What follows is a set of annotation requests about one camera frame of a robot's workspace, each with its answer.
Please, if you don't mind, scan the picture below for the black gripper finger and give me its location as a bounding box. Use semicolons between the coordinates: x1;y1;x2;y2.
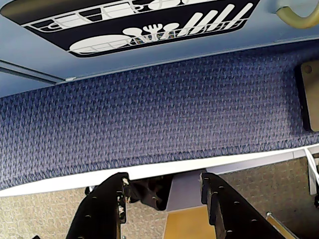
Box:
200;171;300;239
66;171;130;239

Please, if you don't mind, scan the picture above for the black white dishwasher sticker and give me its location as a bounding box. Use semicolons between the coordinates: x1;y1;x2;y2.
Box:
0;0;261;59

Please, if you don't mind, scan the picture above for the beige curved door handle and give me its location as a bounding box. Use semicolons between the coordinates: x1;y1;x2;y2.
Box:
275;0;319;28

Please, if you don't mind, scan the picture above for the yellow wooden panel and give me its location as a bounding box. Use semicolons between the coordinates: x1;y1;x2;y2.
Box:
163;205;215;239

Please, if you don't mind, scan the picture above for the white flat strap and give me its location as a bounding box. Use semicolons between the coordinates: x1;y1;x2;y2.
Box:
304;146;319;195

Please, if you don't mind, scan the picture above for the brown wooden board with hole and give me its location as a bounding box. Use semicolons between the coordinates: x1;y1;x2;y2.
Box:
295;60;319;132

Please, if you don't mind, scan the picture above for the grey square post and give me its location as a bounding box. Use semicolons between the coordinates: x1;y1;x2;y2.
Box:
163;173;208;213

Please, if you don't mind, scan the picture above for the blue toy dishwasher door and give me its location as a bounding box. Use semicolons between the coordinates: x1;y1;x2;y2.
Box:
0;0;319;83

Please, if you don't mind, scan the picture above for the black ribbed plastic clamp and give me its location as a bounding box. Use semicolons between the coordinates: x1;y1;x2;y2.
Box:
129;175;173;212

